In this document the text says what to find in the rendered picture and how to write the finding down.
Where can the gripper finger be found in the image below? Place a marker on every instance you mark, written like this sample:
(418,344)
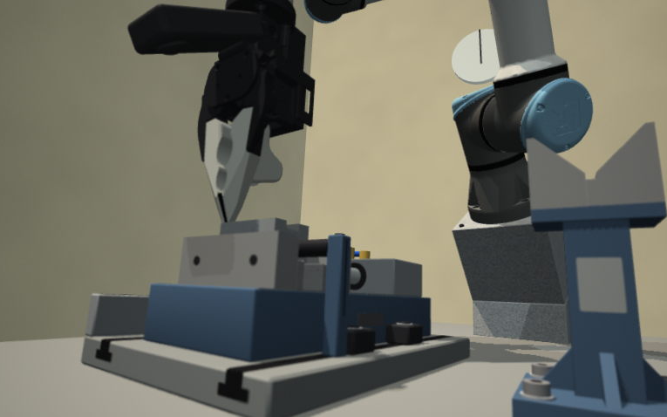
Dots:
(252,160)
(215,144)

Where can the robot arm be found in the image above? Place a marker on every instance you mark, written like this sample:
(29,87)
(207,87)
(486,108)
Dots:
(533,96)

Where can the grey flat bar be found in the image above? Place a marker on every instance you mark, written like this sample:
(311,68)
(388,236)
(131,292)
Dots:
(299,278)

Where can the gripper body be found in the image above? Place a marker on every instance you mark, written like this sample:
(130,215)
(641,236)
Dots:
(234,75)

